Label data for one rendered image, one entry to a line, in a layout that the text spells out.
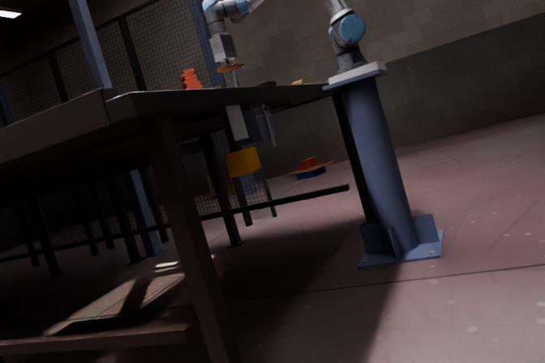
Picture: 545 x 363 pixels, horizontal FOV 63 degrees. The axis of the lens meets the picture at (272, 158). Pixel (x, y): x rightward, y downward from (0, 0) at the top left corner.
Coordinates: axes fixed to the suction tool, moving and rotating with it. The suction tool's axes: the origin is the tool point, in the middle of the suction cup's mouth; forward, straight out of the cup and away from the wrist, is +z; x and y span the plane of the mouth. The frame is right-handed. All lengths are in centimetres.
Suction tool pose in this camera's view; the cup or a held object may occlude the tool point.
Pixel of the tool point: (229, 70)
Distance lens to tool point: 204.2
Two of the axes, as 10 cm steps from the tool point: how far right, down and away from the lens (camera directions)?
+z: 2.8, 9.6, 0.6
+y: -5.3, 2.0, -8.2
